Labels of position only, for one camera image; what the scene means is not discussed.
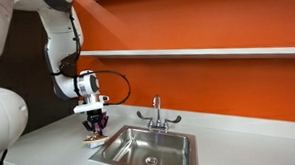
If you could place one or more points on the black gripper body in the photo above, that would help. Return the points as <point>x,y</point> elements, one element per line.
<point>95,115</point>

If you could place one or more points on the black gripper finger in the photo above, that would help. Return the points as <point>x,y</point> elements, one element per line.
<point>88,125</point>
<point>103,123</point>

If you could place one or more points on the yellow snack packet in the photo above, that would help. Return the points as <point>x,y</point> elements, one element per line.
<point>96,139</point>

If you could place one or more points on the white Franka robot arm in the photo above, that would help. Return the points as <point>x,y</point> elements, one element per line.
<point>9,122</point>

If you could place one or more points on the stainless steel sink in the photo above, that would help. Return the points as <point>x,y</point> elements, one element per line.
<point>133,149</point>

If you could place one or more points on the round sink drain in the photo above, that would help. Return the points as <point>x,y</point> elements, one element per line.
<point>151,161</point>

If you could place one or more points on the pink plastic cup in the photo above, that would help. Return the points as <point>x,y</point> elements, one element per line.
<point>106,121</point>

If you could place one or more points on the chrome faucet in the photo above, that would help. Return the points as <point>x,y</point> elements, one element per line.
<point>158,120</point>

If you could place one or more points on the dark wood cabinet panel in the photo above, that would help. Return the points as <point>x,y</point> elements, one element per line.
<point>30,84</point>

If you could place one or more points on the long white wall shelf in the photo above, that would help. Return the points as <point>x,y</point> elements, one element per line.
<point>203,52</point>

